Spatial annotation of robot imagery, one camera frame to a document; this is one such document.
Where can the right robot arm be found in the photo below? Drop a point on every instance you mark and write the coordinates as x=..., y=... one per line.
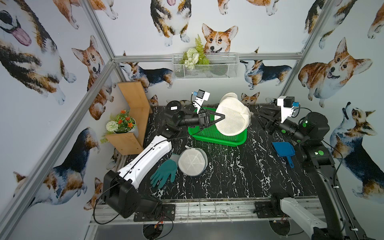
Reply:
x=317, y=161

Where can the blue dustpan scoop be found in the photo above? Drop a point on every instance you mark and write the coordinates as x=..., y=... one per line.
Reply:
x=285, y=150

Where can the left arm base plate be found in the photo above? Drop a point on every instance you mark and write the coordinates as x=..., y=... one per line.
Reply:
x=158, y=213

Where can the potted orange flowers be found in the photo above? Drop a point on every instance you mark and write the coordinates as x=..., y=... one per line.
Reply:
x=120, y=124

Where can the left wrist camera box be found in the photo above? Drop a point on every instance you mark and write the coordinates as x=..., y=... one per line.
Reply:
x=200, y=97

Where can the wooden shelf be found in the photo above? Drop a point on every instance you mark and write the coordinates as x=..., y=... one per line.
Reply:
x=140, y=109

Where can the green plastic basket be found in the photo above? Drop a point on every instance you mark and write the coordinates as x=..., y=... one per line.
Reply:
x=213, y=135

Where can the white artificial flowers with fern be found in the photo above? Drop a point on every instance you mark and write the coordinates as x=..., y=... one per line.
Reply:
x=195, y=56

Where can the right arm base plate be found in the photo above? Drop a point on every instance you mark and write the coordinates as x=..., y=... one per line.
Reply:
x=269, y=210

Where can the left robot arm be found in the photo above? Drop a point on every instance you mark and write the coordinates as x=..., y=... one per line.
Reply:
x=120, y=188

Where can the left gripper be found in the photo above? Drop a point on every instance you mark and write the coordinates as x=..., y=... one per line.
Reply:
x=204, y=120

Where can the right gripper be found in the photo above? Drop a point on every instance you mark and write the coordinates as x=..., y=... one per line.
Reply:
x=270, y=124

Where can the green work glove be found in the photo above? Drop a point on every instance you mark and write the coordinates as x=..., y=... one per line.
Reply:
x=167, y=170

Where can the white wire wall basket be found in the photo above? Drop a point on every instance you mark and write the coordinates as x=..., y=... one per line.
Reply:
x=221, y=66

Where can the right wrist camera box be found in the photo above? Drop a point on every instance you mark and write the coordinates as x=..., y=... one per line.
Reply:
x=287, y=105

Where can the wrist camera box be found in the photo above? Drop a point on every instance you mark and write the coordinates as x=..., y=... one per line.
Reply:
x=200, y=97
x=287, y=105

